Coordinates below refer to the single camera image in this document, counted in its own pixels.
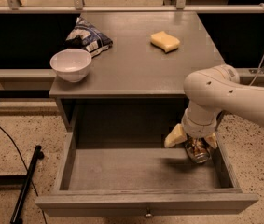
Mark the white ceramic bowl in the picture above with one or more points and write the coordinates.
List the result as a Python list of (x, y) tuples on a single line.
[(71, 65)]

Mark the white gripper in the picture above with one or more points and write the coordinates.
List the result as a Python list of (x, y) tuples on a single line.
[(199, 130)]

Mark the blue white chip bag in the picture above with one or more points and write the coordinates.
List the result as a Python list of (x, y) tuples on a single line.
[(87, 37)]

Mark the black metal stand leg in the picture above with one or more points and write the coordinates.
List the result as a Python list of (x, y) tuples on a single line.
[(27, 182)]

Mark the yellow sponge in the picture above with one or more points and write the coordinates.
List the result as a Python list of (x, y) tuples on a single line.
[(164, 41)]

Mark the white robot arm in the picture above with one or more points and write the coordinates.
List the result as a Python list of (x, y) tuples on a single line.
[(211, 91)]

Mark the open grey top drawer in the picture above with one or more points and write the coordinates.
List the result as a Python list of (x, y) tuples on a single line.
[(108, 181)]

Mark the grey wooden cabinet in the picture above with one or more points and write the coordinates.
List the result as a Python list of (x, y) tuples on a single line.
[(134, 93)]

